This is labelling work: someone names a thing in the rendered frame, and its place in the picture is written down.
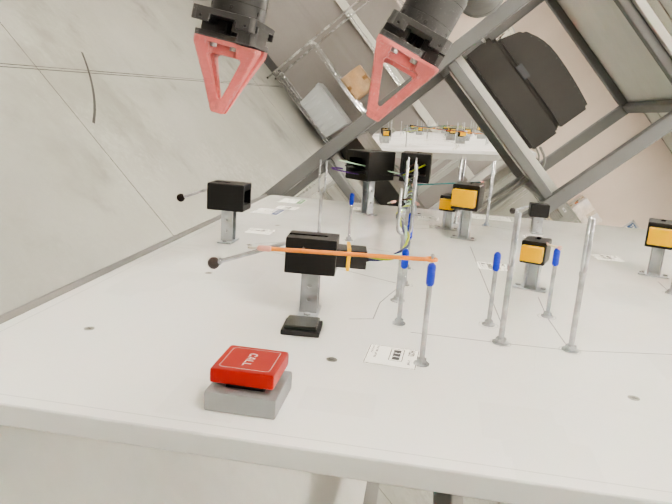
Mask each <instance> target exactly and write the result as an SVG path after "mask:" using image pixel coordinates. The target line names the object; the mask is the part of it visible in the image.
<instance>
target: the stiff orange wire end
mask: <svg viewBox="0 0 672 504"><path fill-rule="evenodd" d="M248 248H249V249H257V250H258V251H266V252H270V251H278V252H293V253H308V254H323V255H338V256H352V257H367V258H382V259H397V260H412V261H427V262H438V258H436V257H434V259H431V256H426V257H418V256H403V255H388V254H373V253H358V252H344V251H329V250H314V249H299V248H284V247H271V246H267V245H258V246H257V247H254V246H248Z"/></svg>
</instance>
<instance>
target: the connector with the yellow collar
mask: <svg viewBox="0 0 672 504"><path fill-rule="evenodd" d="M337 251H344V252H347V244H338V247H337ZM351 252H358V253H367V248H366V246H359V245H351ZM346 260H347V256H338V255H336V267H340V268H346ZM368 261H369V258H367V257H352V256H351V258H350V268H352V269H364V270H366V262H368Z"/></svg>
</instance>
